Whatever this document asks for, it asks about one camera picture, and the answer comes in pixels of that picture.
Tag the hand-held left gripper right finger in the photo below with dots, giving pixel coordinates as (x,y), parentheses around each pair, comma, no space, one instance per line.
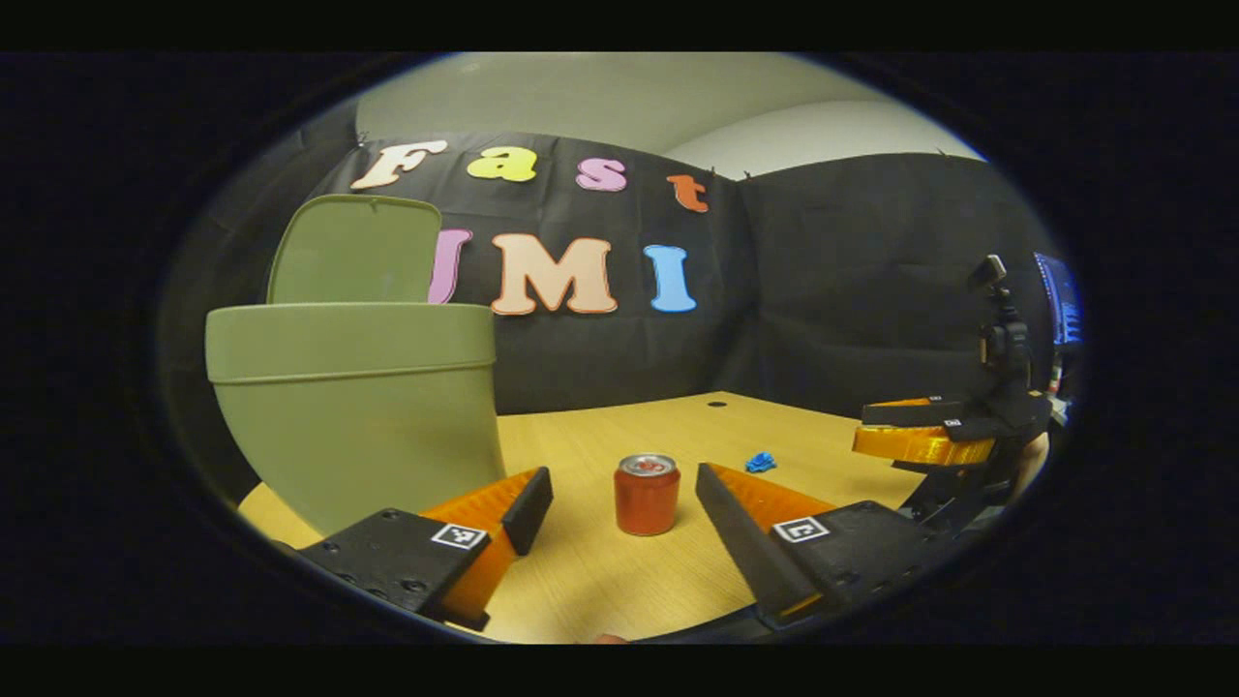
(740,547)

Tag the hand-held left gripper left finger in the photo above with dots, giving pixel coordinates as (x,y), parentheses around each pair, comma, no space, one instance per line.
(528,508)

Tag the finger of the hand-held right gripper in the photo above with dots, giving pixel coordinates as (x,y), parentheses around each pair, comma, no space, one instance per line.
(920,445)
(910,411)

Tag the blue paper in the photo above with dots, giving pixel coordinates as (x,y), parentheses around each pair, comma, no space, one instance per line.
(761,462)

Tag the red pop can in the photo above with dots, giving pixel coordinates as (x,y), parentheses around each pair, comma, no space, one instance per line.
(647,503)

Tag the green desktop garbage bin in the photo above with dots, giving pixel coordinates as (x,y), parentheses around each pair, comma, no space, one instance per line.
(358,426)

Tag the wooden desktop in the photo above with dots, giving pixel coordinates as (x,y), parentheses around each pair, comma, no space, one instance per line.
(581,581)

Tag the computer monitor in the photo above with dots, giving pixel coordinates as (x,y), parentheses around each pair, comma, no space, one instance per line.
(1061,298)

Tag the black backdrop cloth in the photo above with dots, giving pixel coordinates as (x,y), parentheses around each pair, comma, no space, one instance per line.
(852,290)

